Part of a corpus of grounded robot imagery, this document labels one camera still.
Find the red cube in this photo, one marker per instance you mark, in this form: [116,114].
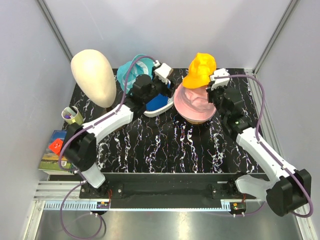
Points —
[56,146]

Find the pink bucket hat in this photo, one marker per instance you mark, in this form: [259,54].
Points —
[192,104]

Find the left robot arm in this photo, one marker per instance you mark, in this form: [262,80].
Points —
[80,143]

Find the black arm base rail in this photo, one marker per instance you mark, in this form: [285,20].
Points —
[163,191]

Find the right aluminium frame post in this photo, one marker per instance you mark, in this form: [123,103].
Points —
[276,33]

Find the white plastic basket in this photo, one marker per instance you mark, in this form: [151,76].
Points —
[157,112]

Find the aluminium frame post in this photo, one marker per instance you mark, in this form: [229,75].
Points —
[276,33]
[54,28]

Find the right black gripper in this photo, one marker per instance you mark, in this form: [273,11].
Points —
[210,92]

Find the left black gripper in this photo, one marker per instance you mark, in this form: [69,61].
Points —
[167,91]

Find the cream mannequin head stand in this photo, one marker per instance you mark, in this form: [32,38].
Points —
[94,75]

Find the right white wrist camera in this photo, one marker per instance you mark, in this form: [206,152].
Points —
[219,78]

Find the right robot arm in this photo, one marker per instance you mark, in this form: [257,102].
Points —
[286,188]

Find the blue hat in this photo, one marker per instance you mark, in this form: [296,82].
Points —
[157,103]

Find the black marble table mat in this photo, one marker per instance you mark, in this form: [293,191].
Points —
[169,144]

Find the orange bucket hat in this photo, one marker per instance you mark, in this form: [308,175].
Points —
[199,71]

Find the left aluminium frame post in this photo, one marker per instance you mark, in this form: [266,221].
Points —
[54,28]

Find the wooden hat stand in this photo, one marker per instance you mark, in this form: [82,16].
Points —
[197,122]

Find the yellow tape cup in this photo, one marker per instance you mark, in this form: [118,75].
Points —
[72,115]

